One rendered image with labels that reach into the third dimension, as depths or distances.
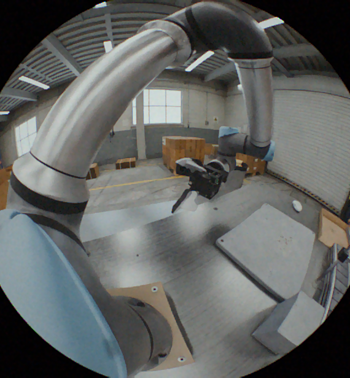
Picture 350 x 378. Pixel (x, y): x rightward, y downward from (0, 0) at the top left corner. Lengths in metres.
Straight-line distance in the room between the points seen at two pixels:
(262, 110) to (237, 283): 0.41
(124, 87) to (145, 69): 0.04
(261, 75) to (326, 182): 3.93
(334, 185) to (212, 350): 4.05
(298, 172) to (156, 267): 4.19
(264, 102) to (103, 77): 0.29
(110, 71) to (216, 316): 0.42
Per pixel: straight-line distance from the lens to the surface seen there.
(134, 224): 0.46
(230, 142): 0.47
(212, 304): 0.32
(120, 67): 0.16
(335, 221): 0.98
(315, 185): 4.18
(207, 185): 0.34
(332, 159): 4.09
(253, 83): 0.29
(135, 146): 5.04
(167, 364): 0.27
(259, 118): 0.34
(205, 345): 0.31
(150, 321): 0.19
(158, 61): 0.20
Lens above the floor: 1.13
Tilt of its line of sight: 27 degrees down
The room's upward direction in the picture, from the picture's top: straight up
